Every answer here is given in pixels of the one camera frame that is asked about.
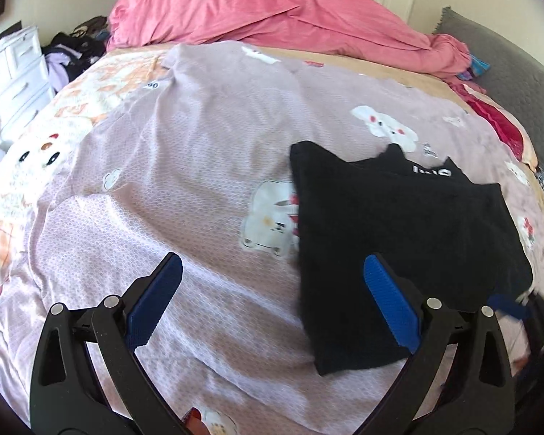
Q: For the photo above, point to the white dresser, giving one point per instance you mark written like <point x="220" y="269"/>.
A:
<point x="13" y="77"/>

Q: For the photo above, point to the colourful striped cloth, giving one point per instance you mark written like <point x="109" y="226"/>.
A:
<point x="476" y="67"/>

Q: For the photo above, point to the pile of dark clothes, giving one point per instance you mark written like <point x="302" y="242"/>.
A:
<point x="75" y="50"/>

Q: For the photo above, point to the grey quilted pillow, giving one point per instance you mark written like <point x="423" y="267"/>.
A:
<point x="507" y="63"/>

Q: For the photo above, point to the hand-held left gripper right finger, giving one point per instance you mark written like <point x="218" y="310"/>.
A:
<point x="390" y="294"/>

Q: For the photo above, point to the black shirt with orange patches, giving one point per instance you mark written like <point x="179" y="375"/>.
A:
<point x="390" y="217"/>

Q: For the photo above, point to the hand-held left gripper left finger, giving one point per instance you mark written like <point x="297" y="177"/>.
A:
<point x="156" y="292"/>

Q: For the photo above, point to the red cloth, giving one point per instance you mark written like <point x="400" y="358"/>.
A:
<point x="498" y="122"/>

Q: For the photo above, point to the person's left hand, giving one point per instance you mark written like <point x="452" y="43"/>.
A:
<point x="198" y="423"/>

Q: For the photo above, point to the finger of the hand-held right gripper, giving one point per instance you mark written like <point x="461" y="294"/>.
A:
<point x="510" y="307"/>

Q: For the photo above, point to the pink duvet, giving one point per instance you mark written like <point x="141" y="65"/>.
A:
<point x="254" y="4"/>

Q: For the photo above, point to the peach bear printed quilt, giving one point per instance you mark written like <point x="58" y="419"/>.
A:
<point x="72" y="113"/>

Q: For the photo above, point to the lilac bear printed blanket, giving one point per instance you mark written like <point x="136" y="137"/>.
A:
<point x="199" y="154"/>

